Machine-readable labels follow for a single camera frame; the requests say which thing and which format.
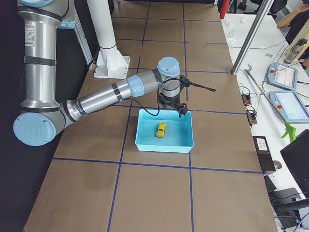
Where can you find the clear water bottle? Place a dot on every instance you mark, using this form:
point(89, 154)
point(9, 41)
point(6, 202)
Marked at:
point(295, 50)

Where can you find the green handled grabber tool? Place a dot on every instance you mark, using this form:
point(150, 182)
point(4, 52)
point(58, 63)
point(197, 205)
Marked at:
point(290, 131)

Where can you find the brown paper table cover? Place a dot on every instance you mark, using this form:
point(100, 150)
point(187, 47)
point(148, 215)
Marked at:
point(98, 181)

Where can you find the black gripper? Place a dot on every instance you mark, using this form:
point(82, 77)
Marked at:
point(168, 100)

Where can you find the red object at edge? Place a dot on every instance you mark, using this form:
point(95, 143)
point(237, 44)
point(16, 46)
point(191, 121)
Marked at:
point(224, 8)

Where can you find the aluminium frame post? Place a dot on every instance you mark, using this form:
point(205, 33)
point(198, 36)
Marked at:
point(261, 14)

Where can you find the orange black connector block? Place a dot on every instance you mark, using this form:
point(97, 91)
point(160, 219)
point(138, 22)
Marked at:
point(246, 98)
point(251, 116)

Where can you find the teach pendant tablet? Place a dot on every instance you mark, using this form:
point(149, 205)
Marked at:
point(289, 106)
point(282, 76)

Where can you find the yellow beetle toy car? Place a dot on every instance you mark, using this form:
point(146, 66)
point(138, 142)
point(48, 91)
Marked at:
point(161, 130)

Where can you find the black monitor stand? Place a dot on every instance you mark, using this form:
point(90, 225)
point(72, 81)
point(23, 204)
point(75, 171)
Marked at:
point(289, 204)

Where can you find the black box with label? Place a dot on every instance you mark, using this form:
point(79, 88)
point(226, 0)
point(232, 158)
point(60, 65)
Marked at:
point(264, 156)

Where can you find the light blue plastic bin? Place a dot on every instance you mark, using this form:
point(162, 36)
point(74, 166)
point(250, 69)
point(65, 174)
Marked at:
point(178, 136)

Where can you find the near teach pendant tablet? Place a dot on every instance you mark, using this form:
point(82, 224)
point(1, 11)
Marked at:
point(289, 106)

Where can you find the far teach pendant tablet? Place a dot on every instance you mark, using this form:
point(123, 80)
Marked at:
point(282, 76)

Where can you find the white pedestal column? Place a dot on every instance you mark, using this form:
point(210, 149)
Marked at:
point(110, 62)

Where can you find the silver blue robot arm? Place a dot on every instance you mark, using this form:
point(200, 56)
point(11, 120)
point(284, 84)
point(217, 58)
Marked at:
point(53, 79)

